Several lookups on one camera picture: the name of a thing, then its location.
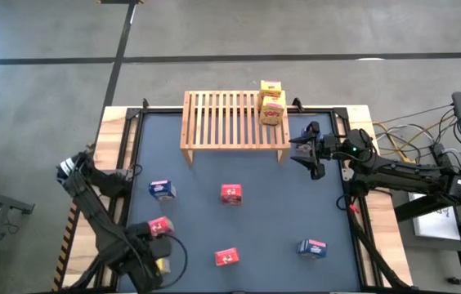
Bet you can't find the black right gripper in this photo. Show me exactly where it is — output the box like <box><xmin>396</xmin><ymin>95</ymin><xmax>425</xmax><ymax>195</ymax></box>
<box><xmin>289</xmin><ymin>120</ymin><xmax>340</xmax><ymax>180</ymax></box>

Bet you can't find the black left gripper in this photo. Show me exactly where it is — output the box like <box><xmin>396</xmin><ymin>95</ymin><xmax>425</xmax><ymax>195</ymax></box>
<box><xmin>123</xmin><ymin>232</ymin><xmax>172</xmax><ymax>293</ymax></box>

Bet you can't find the blue Frosted Flakes cereal box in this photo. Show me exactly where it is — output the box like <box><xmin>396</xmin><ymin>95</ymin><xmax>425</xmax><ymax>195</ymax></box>
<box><xmin>296</xmin><ymin>238</ymin><xmax>329</xmax><ymax>260</ymax></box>
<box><xmin>147</xmin><ymin>179</ymin><xmax>177</xmax><ymax>202</ymax></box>
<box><xmin>298</xmin><ymin>127</ymin><xmax>317</xmax><ymax>155</ymax></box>

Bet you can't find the yellow Pops cereal box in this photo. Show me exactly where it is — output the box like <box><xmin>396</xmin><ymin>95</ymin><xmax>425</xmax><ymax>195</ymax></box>
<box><xmin>258</xmin><ymin>90</ymin><xmax>287</xmax><ymax>127</ymax></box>
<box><xmin>156</xmin><ymin>256</ymin><xmax>172</xmax><ymax>275</ymax></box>
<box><xmin>259</xmin><ymin>79</ymin><xmax>283</xmax><ymax>99</ymax></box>

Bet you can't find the red Froot Loops cereal box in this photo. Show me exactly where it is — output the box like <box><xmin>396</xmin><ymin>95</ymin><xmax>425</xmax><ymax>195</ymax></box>
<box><xmin>214</xmin><ymin>247</ymin><xmax>240</xmax><ymax>267</ymax></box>
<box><xmin>220</xmin><ymin>183</ymin><xmax>244</xmax><ymax>206</ymax></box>
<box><xmin>147</xmin><ymin>216</ymin><xmax>176</xmax><ymax>238</ymax></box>

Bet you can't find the slatted wooden shelf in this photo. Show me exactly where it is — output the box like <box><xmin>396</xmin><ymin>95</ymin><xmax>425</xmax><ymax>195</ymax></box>
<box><xmin>179</xmin><ymin>90</ymin><xmax>292</xmax><ymax>167</ymax></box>

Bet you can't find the yellow black hazard strip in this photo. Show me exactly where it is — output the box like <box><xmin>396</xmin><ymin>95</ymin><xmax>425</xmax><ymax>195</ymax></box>
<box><xmin>51</xmin><ymin>189</ymin><xmax>81</xmax><ymax>292</ymax></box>

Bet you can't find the black metal beam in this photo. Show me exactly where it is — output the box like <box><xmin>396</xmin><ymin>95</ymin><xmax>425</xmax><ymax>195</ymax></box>
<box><xmin>393</xmin><ymin>167</ymin><xmax>461</xmax><ymax>224</ymax></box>

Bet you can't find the black power strip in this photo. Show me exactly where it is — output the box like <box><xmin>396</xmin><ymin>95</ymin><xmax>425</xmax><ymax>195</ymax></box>
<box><xmin>429</xmin><ymin>142</ymin><xmax>456</xmax><ymax>175</ymax></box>

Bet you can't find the white board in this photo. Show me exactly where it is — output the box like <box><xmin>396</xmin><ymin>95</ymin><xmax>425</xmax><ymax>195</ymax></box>
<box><xmin>407</xmin><ymin>191</ymin><xmax>461</xmax><ymax>242</ymax></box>

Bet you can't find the yellow cable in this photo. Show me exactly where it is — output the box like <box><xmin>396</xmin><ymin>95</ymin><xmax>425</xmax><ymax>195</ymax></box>
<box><xmin>371</xmin><ymin>116</ymin><xmax>459</xmax><ymax>164</ymax></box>

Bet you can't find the black metal table frame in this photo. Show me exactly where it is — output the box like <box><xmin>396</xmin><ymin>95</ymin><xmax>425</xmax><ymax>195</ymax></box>
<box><xmin>60</xmin><ymin>97</ymin><xmax>414</xmax><ymax>294</ymax></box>

